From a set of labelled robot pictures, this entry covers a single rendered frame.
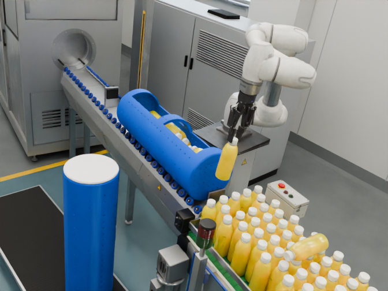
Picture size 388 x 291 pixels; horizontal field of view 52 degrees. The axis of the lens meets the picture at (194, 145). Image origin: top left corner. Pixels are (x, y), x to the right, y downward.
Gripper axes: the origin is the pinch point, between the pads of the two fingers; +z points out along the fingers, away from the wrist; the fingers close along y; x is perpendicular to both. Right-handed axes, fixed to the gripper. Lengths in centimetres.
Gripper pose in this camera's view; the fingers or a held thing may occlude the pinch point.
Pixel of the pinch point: (235, 134)
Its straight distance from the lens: 176.4
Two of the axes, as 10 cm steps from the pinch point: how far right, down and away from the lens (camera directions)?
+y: -8.4, 0.7, -5.5
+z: -2.2, 8.6, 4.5
